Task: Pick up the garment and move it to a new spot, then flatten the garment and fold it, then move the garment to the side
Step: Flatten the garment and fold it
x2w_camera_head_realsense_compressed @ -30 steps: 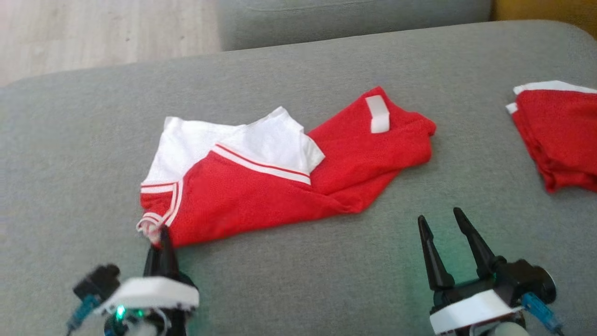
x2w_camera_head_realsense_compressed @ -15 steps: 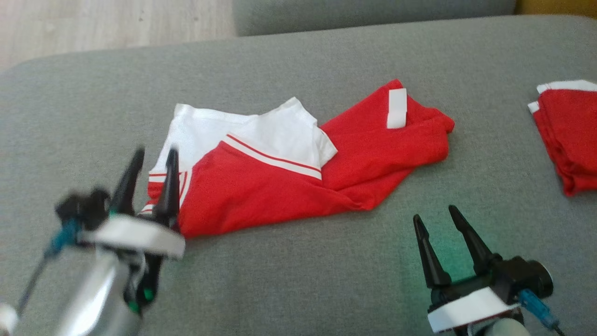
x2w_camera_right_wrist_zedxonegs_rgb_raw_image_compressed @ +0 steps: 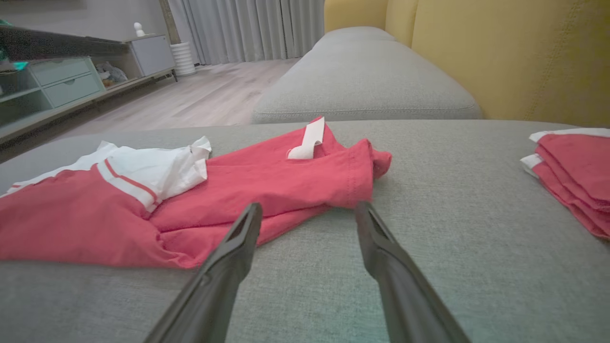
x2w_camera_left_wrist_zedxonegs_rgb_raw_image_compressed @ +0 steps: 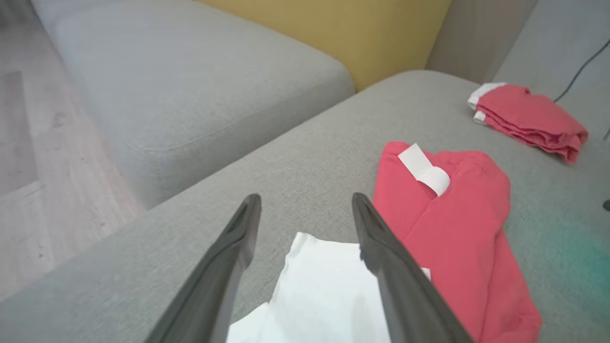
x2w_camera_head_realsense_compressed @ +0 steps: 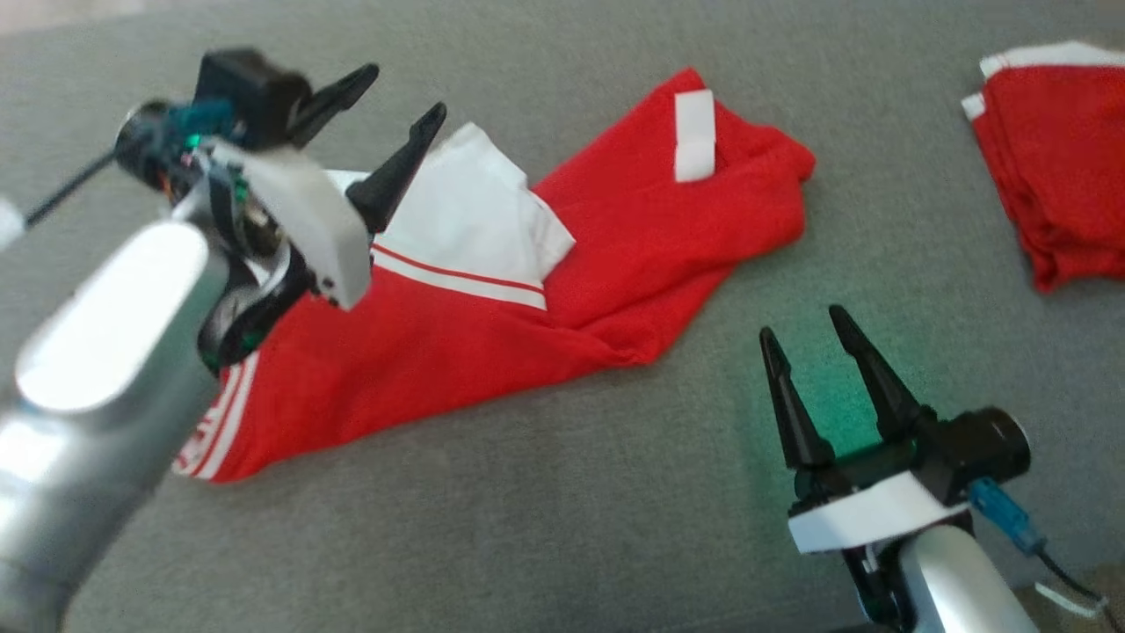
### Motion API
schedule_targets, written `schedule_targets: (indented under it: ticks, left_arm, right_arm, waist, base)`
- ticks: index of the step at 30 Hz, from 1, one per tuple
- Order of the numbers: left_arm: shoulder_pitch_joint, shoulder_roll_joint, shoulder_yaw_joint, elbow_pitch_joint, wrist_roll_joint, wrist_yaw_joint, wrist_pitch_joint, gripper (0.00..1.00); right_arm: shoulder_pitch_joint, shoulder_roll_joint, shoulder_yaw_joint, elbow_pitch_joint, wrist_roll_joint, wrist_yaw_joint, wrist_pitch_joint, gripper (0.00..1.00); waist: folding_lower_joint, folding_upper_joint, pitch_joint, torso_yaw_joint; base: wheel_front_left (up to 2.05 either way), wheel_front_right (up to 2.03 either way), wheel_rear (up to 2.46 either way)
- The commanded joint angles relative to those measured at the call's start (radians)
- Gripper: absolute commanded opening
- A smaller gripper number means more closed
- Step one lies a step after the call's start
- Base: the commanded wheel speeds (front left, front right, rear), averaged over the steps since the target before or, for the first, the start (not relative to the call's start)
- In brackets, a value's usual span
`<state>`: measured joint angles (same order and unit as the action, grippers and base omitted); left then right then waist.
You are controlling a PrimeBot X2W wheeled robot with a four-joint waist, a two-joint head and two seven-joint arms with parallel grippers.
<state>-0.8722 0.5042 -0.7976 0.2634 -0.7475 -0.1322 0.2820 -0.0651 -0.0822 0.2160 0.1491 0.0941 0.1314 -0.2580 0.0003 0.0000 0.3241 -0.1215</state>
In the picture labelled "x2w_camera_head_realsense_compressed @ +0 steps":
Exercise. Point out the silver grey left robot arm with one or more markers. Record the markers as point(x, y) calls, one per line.
point(97, 378)

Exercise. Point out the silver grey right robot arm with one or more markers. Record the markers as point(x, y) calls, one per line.
point(949, 585)

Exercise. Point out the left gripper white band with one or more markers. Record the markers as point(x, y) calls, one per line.
point(308, 220)

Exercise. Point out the red shorts with white stripes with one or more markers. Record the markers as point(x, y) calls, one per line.
point(1063, 167)

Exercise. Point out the grey fabric sofa seat cushion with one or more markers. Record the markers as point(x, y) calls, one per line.
point(571, 527)

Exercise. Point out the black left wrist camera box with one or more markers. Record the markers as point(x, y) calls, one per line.
point(242, 92)

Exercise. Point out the red and white sports jersey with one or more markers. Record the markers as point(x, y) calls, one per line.
point(492, 343)

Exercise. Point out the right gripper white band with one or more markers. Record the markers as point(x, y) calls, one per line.
point(870, 514)

